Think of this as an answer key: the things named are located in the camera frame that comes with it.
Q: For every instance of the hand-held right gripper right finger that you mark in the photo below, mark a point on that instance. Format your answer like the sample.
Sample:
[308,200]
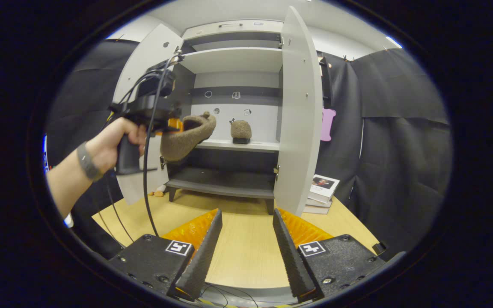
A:
[289,256]

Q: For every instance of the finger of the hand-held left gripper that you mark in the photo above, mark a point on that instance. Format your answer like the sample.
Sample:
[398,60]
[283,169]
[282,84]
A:
[176,125]

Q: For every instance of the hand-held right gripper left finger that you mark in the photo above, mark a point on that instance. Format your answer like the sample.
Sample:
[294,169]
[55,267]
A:
[206,252]

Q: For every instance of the brown fuzzy shoe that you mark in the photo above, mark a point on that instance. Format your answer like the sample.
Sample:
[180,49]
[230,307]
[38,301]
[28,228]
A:
[184,141]
[241,129]

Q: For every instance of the white shoe cabinet door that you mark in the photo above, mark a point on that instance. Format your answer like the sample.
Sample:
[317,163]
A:
[300,128]
[152,51]

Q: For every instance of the grey white shoe cabinet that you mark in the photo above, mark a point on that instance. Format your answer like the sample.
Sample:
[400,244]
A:
[233,60]

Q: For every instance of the small tan toy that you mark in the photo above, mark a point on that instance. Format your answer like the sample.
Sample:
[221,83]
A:
[157,192]

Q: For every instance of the white book with photo cover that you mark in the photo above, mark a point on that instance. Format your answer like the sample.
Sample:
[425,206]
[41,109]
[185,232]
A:
[324,186]

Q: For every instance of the grey wristband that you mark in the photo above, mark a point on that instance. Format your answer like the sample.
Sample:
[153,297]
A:
[87,164]

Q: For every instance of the small black clamp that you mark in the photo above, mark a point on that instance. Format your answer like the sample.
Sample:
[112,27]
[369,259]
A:
[379,248]

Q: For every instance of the black backdrop cloth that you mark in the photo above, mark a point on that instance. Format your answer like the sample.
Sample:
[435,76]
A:
[400,149]

